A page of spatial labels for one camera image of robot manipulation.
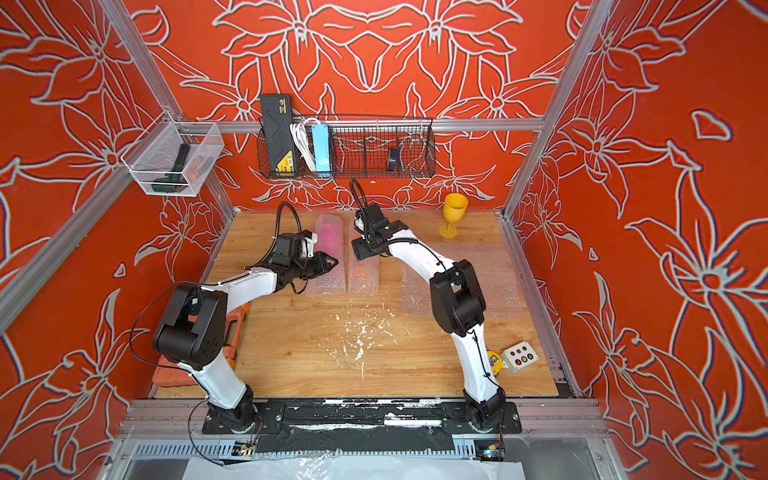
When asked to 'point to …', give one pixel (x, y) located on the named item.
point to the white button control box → (519, 356)
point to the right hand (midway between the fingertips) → (357, 246)
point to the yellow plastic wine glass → (455, 206)
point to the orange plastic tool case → (169, 373)
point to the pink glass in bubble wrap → (330, 236)
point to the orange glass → (363, 274)
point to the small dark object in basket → (394, 159)
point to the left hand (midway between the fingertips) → (336, 260)
